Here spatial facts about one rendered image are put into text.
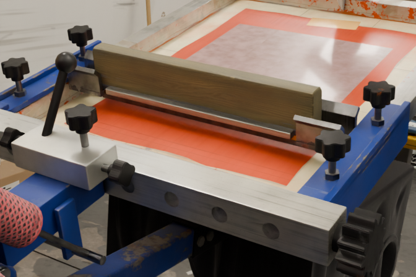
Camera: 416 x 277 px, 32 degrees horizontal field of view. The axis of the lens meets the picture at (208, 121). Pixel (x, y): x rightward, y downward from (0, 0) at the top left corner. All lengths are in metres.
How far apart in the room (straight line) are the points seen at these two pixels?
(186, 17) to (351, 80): 0.42
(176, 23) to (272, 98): 0.51
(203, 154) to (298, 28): 0.53
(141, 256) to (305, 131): 0.30
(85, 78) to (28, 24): 2.44
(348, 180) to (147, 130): 0.38
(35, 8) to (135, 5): 0.80
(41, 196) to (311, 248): 0.32
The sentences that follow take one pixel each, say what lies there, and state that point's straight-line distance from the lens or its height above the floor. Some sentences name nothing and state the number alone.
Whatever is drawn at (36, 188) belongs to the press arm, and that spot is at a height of 1.07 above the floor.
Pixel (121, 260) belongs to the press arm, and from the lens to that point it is 1.09.
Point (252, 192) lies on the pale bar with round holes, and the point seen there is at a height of 1.10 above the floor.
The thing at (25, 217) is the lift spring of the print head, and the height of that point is 1.09.
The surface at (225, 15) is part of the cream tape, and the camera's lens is 1.64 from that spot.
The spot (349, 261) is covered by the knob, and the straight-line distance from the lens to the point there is 0.79.
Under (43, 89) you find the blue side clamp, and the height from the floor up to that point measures 1.11.
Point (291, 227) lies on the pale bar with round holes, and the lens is 0.82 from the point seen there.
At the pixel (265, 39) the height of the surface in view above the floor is 1.18.
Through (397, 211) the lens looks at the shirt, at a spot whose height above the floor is 0.86.
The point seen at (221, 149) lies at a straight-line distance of 1.11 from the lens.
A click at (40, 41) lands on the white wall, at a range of 3.77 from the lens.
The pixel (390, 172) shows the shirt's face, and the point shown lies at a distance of 1.52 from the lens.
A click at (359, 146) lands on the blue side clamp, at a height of 1.12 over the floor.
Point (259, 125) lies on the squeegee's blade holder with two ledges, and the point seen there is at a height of 1.12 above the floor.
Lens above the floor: 1.39
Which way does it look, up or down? 15 degrees down
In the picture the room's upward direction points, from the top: 5 degrees clockwise
